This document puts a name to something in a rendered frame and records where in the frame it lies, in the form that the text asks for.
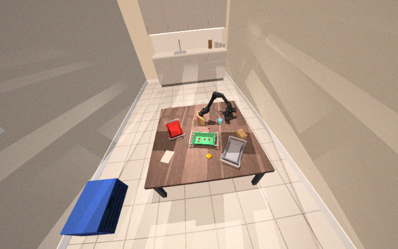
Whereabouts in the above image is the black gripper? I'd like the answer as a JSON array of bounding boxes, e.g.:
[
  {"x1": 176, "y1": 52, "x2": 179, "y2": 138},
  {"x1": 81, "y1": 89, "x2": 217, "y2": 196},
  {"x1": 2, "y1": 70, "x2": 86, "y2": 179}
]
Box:
[{"x1": 224, "y1": 111, "x2": 230, "y2": 121}]

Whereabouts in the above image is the tan rectangular block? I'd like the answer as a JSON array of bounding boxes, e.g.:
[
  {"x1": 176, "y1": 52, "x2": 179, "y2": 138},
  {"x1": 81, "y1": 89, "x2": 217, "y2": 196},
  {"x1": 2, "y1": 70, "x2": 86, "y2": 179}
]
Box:
[{"x1": 236, "y1": 129, "x2": 247, "y2": 140}]

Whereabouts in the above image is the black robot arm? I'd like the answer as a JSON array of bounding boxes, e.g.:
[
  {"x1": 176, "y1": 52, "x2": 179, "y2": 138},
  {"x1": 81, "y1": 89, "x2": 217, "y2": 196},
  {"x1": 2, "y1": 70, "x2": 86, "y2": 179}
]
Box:
[{"x1": 198, "y1": 91, "x2": 237, "y2": 117}]

